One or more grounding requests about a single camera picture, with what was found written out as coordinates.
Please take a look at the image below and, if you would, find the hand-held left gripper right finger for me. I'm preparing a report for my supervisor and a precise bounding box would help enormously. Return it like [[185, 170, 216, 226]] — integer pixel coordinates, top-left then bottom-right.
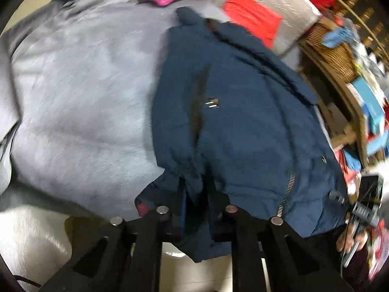
[[210, 187, 354, 292]]

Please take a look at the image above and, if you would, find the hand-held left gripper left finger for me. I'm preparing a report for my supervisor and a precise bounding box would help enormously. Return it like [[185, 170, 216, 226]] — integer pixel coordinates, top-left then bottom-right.
[[45, 185, 187, 292]]

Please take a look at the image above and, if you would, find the navy blue puffer jacket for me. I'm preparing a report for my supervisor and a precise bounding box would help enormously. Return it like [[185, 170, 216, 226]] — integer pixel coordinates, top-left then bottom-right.
[[134, 6, 350, 264]]

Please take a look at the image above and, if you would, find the person's right hand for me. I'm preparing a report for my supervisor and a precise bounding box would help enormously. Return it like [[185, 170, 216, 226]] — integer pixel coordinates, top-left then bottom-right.
[[337, 228, 370, 254]]

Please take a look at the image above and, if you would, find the light blue shoe box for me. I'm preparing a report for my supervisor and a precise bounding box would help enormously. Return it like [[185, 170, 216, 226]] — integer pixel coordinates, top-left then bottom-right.
[[353, 77, 385, 134]]

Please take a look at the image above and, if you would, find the wooden side table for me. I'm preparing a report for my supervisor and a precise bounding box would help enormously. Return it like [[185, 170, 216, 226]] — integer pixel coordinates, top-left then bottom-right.
[[299, 46, 389, 171]]

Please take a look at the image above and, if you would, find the cream leather sofa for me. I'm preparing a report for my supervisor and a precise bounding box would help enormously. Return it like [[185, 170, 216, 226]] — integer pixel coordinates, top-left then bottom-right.
[[0, 204, 268, 292]]

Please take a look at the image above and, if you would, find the wicker basket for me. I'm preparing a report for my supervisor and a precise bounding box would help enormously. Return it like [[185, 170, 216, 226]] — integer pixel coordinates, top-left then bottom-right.
[[299, 17, 361, 82]]

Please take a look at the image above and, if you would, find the grey bed sheet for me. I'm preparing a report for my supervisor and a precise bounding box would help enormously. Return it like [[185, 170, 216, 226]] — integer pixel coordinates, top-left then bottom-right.
[[0, 0, 301, 219]]

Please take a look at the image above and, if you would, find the blue cloth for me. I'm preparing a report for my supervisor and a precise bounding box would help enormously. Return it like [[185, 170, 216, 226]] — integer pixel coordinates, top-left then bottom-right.
[[322, 26, 356, 49]]

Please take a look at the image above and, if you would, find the silver foil-wrapped box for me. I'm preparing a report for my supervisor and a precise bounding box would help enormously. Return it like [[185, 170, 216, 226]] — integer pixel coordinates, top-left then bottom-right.
[[197, 0, 323, 57]]

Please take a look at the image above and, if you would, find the red-orange pillow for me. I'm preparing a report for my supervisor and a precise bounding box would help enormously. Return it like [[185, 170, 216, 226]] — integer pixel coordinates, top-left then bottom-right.
[[222, 0, 283, 49]]

